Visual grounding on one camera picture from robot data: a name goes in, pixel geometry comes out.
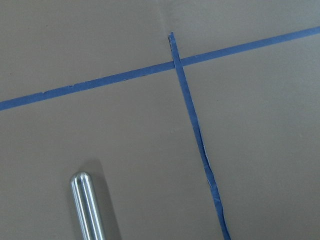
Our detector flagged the steel muddler black tip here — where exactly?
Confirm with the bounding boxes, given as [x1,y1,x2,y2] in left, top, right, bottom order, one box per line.
[70,171,106,240]

